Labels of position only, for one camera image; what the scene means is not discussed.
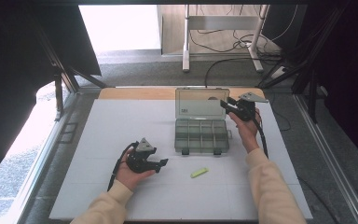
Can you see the small yellow-green bar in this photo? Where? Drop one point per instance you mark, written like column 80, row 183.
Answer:
column 199, row 172

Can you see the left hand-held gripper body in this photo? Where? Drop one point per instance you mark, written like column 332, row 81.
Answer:
column 144, row 146

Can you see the translucent grey-green compartment box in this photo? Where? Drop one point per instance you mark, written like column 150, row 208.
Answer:
column 199, row 137

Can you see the black curtain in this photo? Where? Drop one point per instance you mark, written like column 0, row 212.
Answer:
column 354, row 77
column 6, row 77

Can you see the aluminium frame rail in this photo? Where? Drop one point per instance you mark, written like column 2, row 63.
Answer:
column 329, row 161
column 43, row 155

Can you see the white metal desk frame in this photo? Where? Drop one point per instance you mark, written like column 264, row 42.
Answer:
column 185, row 46

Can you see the black metal stand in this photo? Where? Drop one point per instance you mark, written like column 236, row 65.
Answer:
column 312, row 93
column 59, row 93

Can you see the dark round table grommet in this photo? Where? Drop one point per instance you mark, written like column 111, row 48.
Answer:
column 213, row 98

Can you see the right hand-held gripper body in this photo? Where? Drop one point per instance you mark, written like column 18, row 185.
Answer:
column 245, row 110

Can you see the white power strip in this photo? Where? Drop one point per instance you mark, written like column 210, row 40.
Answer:
column 278, row 72

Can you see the person's right hand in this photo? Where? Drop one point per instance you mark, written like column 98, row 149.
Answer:
column 248, row 132

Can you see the white foam board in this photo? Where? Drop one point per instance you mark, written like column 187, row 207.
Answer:
column 130, row 124

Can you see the person's left hand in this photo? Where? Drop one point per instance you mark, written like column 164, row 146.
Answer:
column 130, row 179

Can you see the black cabinet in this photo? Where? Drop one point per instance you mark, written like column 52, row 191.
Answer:
column 273, row 18

